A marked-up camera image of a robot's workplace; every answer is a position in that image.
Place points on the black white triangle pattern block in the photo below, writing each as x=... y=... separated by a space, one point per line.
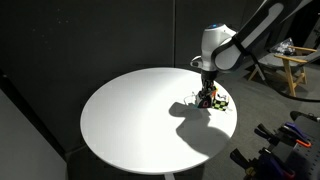
x=204 y=101

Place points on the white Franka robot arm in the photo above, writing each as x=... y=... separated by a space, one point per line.
x=226 y=50

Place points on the black white green checkered block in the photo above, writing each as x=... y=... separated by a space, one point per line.
x=220 y=104

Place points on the crumpled clear plastic bag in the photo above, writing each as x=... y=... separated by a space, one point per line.
x=284 y=46

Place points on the wooden lounge chair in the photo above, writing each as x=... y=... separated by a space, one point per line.
x=293 y=65

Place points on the white table base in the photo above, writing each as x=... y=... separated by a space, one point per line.
x=170 y=176

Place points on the purple black spring clamp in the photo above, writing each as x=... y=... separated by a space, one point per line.
x=270 y=163
x=296 y=132

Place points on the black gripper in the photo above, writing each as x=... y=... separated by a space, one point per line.
x=209 y=76

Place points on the black perforated board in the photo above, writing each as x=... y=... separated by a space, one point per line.
x=305 y=160

